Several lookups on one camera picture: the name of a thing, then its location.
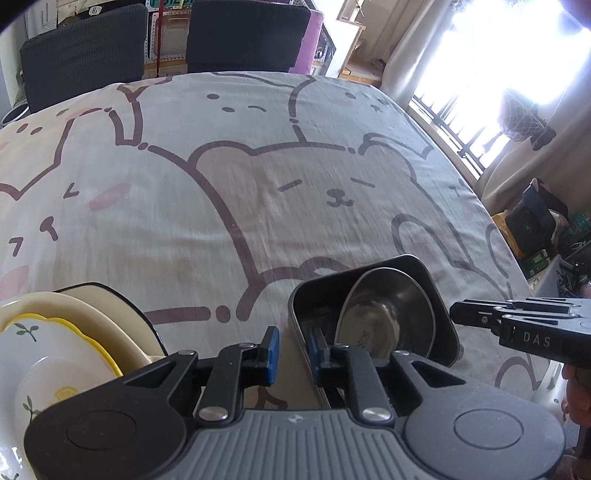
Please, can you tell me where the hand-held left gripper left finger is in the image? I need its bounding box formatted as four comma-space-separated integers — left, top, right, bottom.
122, 327, 281, 425

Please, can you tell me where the window guard rail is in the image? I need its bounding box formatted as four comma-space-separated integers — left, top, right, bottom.
411, 92, 509, 181

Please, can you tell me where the hanging net bag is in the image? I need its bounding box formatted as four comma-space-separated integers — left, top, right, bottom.
499, 90, 557, 144

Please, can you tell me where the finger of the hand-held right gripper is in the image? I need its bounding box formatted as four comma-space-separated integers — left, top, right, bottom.
449, 298, 591, 329

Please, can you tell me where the beige curtain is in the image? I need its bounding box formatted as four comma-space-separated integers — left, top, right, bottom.
381, 0, 458, 107

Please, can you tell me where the round stainless steel bowl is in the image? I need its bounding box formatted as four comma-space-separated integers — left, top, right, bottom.
333, 267, 437, 365

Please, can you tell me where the dark grey chair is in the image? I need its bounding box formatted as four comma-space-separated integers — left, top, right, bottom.
19, 4, 148, 114
186, 0, 312, 75

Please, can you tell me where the person's right hand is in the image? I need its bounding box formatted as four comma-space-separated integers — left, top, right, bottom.
560, 364, 591, 424

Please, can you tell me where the bear printed tablecloth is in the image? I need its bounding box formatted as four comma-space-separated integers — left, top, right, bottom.
0, 71, 555, 416

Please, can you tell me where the grey round bin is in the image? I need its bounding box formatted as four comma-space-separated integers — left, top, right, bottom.
0, 104, 31, 127

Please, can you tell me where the stainless steel rectangular tray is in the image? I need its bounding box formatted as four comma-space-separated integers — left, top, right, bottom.
287, 254, 459, 409

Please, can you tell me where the white perforated metal rack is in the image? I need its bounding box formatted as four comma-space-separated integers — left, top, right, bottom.
143, 0, 190, 63

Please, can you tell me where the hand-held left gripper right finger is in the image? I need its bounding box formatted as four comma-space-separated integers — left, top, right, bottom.
308, 327, 467, 423

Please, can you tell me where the red hanging strap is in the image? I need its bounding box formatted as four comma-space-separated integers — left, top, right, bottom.
154, 0, 167, 77

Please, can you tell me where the white leaf print plate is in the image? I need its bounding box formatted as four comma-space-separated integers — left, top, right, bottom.
53, 281, 167, 358

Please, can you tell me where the cream two-handled bowl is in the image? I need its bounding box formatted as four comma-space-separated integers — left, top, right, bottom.
0, 291, 168, 407

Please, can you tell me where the dark bag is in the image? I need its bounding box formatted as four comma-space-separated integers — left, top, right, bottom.
505, 180, 568, 259

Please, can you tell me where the yellow rimmed floral bowl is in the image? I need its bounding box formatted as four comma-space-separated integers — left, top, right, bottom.
0, 314, 124, 480

